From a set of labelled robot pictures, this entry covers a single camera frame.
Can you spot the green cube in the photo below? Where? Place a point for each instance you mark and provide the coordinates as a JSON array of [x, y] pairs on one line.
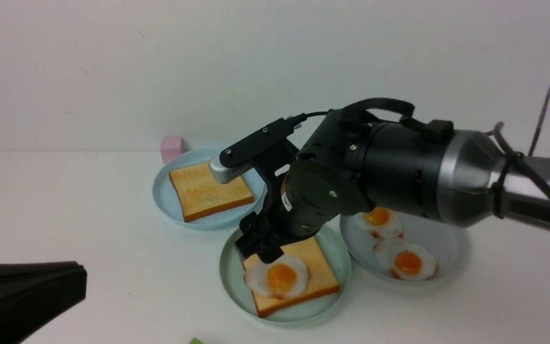
[[195, 341]]

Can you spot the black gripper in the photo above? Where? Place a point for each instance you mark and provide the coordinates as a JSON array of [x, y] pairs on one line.
[[322, 181]]

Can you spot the toast bread slice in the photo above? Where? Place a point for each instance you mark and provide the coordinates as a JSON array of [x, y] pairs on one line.
[[321, 279], [200, 195]]

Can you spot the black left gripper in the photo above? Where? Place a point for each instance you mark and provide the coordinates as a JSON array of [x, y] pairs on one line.
[[32, 295]]

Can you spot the pink cube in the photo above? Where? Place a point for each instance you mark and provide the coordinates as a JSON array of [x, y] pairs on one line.
[[171, 147]]

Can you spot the grey plate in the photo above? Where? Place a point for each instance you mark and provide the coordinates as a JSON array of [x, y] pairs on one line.
[[448, 245]]

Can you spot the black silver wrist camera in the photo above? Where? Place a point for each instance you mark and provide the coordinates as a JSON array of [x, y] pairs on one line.
[[266, 150]]

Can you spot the light green plate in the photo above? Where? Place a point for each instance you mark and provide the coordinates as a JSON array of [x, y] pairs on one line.
[[309, 312]]

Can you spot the light blue plate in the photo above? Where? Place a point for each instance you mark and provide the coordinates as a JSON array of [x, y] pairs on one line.
[[167, 201]]

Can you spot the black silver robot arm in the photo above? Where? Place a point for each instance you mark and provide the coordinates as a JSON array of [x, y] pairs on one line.
[[85, 258]]

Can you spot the fried egg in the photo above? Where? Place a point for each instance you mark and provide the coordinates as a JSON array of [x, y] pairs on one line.
[[380, 223], [286, 278], [405, 260]]

